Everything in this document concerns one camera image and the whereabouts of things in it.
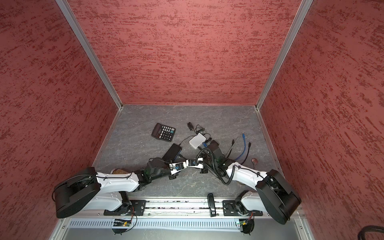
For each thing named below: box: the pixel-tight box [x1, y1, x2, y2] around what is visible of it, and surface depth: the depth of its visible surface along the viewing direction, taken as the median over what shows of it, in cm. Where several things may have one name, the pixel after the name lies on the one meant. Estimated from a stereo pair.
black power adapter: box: [187, 122, 194, 131], surface depth 108 cm
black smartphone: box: [162, 143, 182, 163], surface depth 95 cm
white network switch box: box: [189, 133, 206, 150], surface depth 100 cm
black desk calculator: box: [151, 123, 176, 142], surface depth 104 cm
